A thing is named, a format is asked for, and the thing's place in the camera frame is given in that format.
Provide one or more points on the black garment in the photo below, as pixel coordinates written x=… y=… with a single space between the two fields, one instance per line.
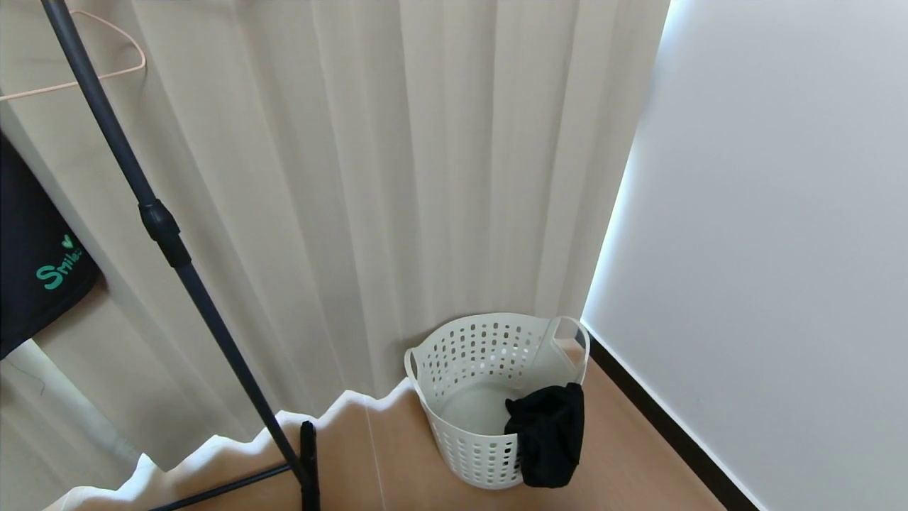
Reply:
x=550 y=440

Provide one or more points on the black shorts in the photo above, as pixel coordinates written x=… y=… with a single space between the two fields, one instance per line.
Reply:
x=35 y=234

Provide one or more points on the white laundry basket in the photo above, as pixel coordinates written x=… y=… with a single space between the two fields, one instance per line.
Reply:
x=461 y=454

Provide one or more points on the black clothes rack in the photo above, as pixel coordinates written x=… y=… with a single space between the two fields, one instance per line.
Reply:
x=159 y=223

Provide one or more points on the pink clothes hanger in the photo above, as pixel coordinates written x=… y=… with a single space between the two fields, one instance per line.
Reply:
x=138 y=64

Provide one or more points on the beige curtain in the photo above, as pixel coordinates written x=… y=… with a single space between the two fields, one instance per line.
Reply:
x=42 y=440
x=390 y=177

